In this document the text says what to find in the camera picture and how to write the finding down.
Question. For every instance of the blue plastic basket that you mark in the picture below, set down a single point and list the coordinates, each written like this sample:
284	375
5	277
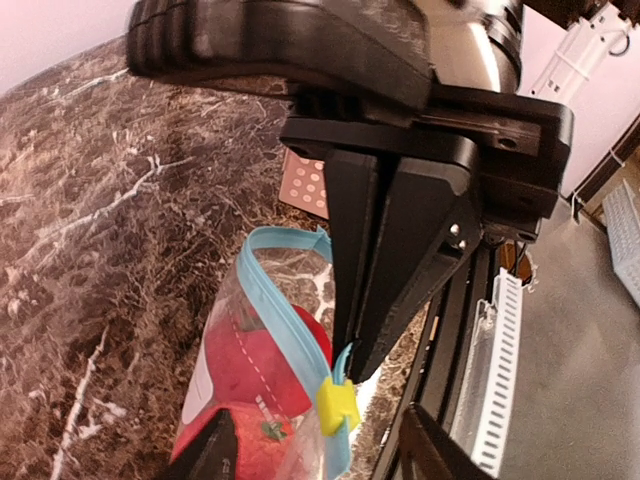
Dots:
622	224

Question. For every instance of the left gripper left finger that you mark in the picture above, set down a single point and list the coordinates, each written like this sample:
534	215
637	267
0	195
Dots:
211	455

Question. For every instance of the red tomato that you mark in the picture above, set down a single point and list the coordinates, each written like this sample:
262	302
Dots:
238	365

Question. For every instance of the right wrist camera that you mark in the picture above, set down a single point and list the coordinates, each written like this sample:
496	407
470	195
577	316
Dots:
377	51

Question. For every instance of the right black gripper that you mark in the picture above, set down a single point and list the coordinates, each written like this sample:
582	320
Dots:
516	147

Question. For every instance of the black front table rail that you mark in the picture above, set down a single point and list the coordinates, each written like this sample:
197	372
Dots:
437	371

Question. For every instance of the pink plastic basket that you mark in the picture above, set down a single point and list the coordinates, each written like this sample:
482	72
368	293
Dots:
303	186

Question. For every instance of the clear zip bag blue zipper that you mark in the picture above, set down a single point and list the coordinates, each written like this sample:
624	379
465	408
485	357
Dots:
268	285

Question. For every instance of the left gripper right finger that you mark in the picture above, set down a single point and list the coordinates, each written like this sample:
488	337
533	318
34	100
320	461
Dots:
427	452

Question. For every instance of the white slotted cable duct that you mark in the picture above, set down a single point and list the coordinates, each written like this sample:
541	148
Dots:
506	311

